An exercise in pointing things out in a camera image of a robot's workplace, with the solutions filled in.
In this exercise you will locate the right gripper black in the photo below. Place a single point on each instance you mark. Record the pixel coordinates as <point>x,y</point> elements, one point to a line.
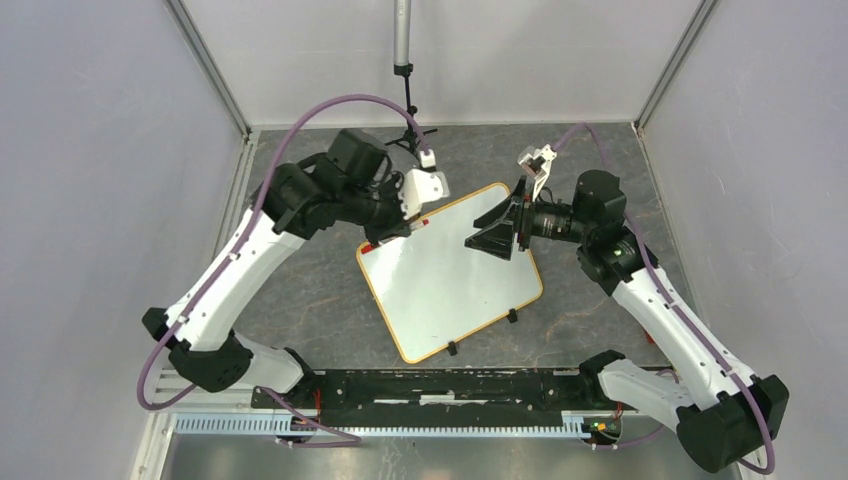
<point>497,236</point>

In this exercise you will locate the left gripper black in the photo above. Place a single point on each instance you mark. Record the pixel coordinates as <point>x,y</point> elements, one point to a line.
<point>399,225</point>

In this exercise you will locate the red whiteboard marker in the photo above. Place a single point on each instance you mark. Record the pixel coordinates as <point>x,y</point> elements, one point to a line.
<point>397,237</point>

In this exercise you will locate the whiteboard with yellow edge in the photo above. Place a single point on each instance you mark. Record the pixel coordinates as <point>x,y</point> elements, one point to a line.
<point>434,292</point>

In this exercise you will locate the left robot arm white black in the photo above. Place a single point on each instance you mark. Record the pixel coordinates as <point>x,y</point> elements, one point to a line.
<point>353,181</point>

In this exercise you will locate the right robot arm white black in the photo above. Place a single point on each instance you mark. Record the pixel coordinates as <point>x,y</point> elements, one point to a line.
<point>720,410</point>

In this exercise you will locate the black tripod stand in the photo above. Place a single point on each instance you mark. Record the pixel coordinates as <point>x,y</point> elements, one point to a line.
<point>403,68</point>

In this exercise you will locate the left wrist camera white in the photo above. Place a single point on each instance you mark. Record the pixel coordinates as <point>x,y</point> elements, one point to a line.
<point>422,185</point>

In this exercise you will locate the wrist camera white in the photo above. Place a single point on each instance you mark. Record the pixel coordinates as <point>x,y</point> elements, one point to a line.
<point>537,163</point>
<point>422,185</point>

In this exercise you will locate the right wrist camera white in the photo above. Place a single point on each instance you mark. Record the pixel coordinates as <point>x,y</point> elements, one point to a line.
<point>537,163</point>

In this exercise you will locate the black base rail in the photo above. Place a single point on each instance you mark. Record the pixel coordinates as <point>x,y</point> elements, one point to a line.
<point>472,397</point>

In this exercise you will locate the left aluminium frame post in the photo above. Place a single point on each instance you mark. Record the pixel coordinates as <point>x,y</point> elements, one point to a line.
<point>204,57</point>

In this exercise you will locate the aluminium frame post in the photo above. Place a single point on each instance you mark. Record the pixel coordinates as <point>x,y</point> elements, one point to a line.
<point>204,57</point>
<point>681,51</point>

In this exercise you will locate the white cable duct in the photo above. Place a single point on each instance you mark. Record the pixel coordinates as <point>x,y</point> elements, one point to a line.
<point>282,424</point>

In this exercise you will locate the right aluminium frame post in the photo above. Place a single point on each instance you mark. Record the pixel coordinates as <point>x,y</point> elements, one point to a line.
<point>681,51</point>

